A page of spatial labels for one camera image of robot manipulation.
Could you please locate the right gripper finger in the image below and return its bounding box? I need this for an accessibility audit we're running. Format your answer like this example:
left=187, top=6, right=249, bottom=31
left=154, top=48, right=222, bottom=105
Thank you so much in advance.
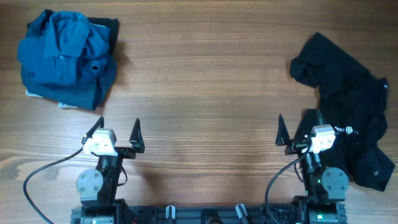
left=275, top=114, right=290, bottom=146
left=303, top=109, right=326, bottom=131

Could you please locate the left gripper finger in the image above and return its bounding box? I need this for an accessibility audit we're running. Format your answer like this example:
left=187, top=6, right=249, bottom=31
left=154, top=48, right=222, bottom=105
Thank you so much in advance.
left=129, top=118, right=145, bottom=153
left=81, top=116, right=104, bottom=144

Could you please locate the black t-shirt with logo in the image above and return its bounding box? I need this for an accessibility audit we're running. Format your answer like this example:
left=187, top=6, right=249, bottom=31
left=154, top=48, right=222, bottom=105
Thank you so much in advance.
left=290, top=32, right=395, bottom=192

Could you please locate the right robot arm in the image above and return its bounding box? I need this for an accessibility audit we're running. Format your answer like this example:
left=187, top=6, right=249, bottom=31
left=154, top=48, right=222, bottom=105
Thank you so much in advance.
left=267, top=109, right=349, bottom=224

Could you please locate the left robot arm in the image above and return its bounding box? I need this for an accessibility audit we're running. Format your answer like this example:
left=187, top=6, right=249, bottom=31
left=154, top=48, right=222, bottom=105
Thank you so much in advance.
left=70, top=117, right=145, bottom=224

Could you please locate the white folded cloth under pile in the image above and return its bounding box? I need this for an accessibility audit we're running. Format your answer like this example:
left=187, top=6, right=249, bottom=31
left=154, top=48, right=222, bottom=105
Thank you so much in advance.
left=25, top=90, right=76, bottom=109

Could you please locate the blue polo shirt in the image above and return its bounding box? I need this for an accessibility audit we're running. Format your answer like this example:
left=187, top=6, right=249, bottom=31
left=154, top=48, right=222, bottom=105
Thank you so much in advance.
left=17, top=11, right=117, bottom=111

